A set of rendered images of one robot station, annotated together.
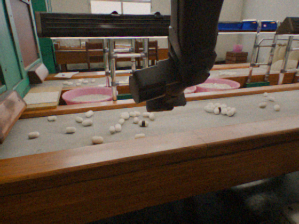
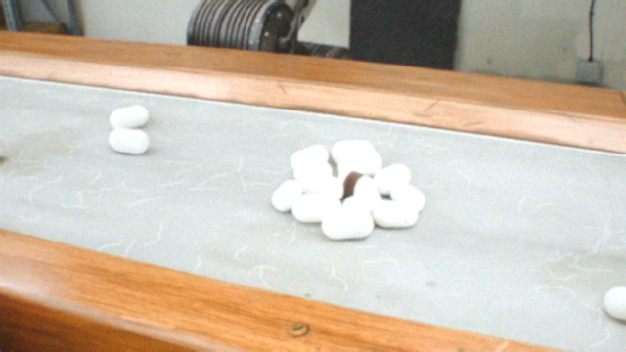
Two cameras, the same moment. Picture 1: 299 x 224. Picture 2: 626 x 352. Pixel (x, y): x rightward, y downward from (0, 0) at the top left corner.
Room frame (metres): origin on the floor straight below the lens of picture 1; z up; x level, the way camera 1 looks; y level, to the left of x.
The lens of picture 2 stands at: (1.18, -0.09, 0.98)
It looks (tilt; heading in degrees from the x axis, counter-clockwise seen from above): 28 degrees down; 215
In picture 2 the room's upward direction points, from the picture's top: straight up
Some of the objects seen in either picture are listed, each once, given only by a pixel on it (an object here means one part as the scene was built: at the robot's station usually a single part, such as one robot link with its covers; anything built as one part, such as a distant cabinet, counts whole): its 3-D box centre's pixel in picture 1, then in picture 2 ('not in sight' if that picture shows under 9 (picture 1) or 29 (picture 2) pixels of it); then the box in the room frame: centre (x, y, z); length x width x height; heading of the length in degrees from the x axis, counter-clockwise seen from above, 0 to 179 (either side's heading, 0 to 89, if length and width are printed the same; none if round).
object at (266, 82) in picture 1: (253, 54); not in sight; (1.54, -0.74, 0.90); 0.20 x 0.19 x 0.45; 107
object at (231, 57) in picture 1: (236, 56); not in sight; (6.32, -2.55, 0.32); 0.42 x 0.42 x 0.64; 20
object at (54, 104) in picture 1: (42, 96); not in sight; (0.94, 0.50, 0.77); 0.33 x 0.15 x 0.01; 17
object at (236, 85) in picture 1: (214, 90); not in sight; (1.22, -0.40, 0.72); 0.27 x 0.27 x 0.10
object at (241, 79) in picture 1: (185, 87); not in sight; (1.34, -0.24, 0.71); 1.81 x 0.05 x 0.11; 107
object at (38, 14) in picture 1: (135, 25); not in sight; (0.79, 0.05, 1.08); 0.62 x 0.08 x 0.07; 107
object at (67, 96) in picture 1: (92, 102); not in sight; (1.01, 0.29, 0.72); 0.27 x 0.27 x 0.10
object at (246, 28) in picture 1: (249, 26); not in sight; (1.62, -0.71, 1.08); 0.62 x 0.08 x 0.07; 107
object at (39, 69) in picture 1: (39, 72); not in sight; (1.25, 0.65, 0.83); 0.30 x 0.06 x 0.07; 17
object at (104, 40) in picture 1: (117, 60); not in sight; (1.25, 0.18, 0.90); 0.20 x 0.19 x 0.45; 107
